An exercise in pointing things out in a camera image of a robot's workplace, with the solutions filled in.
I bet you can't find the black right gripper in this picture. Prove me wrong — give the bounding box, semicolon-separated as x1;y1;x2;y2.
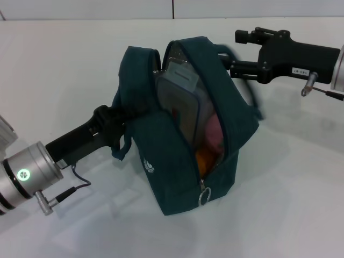
218;26;341;85

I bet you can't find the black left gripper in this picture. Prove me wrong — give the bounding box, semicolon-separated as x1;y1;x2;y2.
45;105;153;169

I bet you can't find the clear plastic food container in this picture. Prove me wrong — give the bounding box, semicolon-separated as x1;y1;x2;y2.
155;60;213;147

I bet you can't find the dark teal fabric lunch bag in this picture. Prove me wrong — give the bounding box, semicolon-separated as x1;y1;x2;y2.
111;35;266;216

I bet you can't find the pink toy peach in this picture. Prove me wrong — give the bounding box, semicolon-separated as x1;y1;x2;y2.
204;112;226;155

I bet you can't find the yellow banana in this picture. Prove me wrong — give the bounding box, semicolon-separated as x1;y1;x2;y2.
195;147;219;178

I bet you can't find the metal zipper pull ring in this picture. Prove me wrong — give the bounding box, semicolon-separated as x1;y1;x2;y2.
197;179;212;207

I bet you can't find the right gripper cable with plug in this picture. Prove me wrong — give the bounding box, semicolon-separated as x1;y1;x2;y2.
300;71;344;102

